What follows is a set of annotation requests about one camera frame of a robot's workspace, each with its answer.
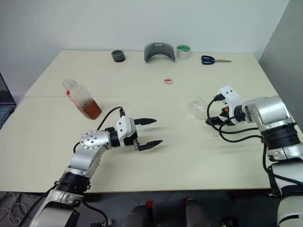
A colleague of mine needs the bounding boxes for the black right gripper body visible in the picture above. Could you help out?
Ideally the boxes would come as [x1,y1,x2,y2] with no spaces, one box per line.
[218,106,232,124]

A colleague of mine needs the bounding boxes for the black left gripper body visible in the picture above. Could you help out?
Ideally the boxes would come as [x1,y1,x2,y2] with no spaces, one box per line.
[124,119,141,152]

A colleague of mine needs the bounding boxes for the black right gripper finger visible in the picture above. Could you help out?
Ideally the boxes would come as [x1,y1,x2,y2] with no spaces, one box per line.
[205,116,224,126]

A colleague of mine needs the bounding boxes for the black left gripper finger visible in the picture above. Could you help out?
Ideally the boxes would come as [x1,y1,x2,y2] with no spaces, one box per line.
[138,140,164,152]
[139,117,158,126]

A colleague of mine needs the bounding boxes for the clear plastic bottle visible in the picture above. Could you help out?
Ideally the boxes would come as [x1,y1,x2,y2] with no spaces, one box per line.
[187,97,221,138]

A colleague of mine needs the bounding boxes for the bottle with red liquid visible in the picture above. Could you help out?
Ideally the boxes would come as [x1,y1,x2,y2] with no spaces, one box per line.
[62,78,103,121]

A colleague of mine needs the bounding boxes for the grey curved visor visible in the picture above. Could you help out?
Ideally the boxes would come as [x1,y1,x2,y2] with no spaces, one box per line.
[143,41,177,63]

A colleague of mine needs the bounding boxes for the dark grey tape roll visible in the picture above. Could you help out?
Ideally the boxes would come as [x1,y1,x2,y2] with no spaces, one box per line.
[111,49,125,63]

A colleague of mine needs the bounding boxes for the dark rounded shape red tag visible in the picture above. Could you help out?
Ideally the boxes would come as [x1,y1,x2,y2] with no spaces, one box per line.
[124,201,154,227]
[181,197,214,227]

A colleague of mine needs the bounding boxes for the silver tape roll green core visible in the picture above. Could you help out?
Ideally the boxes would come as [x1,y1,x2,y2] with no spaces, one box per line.
[175,44,191,61]

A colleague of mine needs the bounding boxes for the grey partition panel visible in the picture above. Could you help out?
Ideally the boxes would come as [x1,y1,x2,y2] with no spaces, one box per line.
[258,0,303,143]

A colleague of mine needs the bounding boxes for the dark laptop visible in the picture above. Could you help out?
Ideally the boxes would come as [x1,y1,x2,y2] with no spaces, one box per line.
[0,71,18,130]

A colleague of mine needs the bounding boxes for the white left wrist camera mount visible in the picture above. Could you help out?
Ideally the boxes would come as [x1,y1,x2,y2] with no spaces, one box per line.
[115,116,137,149]

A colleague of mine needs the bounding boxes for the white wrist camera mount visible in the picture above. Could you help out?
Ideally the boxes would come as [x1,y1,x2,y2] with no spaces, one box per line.
[217,85,245,125]
[115,116,137,149]

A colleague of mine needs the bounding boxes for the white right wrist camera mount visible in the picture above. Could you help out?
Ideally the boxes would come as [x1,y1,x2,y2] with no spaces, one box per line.
[217,85,245,125]

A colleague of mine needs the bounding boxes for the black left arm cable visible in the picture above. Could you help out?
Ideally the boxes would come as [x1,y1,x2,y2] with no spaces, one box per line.
[96,106,126,132]

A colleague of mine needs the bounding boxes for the blue handled scissors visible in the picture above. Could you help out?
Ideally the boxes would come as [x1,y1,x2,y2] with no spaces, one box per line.
[201,54,233,65]

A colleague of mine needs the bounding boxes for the white floor cables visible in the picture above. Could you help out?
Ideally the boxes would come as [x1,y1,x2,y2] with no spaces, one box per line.
[0,191,27,226]

